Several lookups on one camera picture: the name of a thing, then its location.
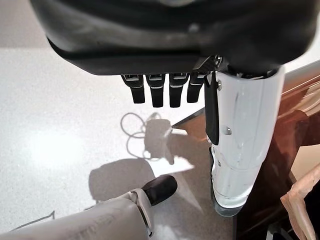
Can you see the glossy brown stool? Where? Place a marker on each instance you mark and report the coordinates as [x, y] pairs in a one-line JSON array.
[[275, 150]]

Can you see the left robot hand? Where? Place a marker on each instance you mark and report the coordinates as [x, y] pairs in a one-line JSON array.
[[150, 37]]

